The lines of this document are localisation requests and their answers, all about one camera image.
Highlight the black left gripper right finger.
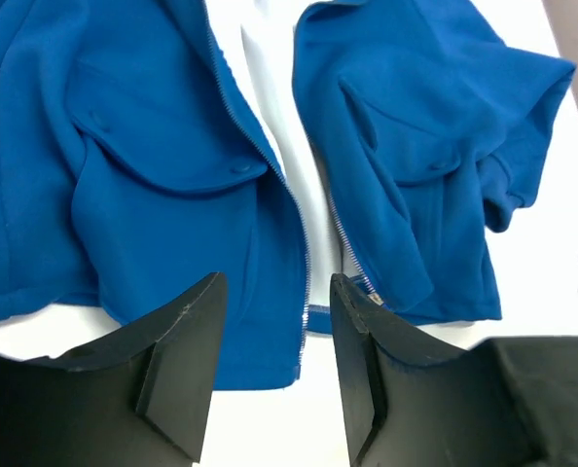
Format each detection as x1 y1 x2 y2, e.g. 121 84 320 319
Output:
330 274 578 466

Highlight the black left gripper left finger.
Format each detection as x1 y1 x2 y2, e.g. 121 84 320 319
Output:
0 273 228 467

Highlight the blue fleece zip jacket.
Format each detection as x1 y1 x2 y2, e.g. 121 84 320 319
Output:
0 1 576 390

